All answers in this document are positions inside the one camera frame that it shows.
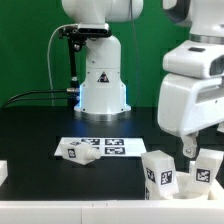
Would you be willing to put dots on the white L-shaped fence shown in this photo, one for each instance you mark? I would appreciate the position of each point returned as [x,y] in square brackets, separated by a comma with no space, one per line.
[199,210]

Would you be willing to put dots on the white left fence block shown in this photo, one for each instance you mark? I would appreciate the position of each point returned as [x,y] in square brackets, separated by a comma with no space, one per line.
[3,171]

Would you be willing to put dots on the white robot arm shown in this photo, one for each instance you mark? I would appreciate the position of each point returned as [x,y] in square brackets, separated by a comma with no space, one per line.
[103,94]

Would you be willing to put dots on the white round stool seat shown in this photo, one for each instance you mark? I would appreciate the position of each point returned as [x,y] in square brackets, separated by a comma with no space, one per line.
[186,193]

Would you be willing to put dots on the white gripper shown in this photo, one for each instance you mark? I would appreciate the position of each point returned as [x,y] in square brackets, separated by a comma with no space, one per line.
[187,105]

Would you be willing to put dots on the black camera stand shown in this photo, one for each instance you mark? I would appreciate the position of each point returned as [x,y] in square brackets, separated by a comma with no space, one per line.
[74,56]

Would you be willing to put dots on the white marker sheet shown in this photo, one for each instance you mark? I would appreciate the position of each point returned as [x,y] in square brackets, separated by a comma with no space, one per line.
[109,147]

